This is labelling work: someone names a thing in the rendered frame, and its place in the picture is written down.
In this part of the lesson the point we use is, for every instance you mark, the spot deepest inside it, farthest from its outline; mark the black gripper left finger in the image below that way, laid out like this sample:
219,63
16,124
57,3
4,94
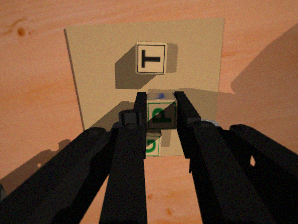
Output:
62,190

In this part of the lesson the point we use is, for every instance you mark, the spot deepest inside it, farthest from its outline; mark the wooden letter block with green p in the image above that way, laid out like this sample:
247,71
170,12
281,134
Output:
161,111

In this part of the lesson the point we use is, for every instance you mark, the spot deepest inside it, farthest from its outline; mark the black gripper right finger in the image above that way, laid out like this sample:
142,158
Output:
224,178

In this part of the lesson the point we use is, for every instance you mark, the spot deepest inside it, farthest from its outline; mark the tan flat mat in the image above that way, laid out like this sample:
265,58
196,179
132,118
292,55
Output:
103,58

